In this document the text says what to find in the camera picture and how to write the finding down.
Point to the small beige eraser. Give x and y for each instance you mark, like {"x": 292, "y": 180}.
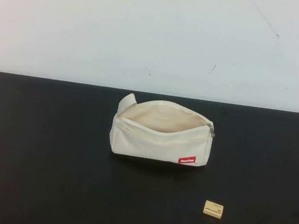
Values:
{"x": 213, "y": 209}

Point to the white canvas pencil case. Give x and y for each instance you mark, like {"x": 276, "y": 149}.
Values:
{"x": 150, "y": 143}

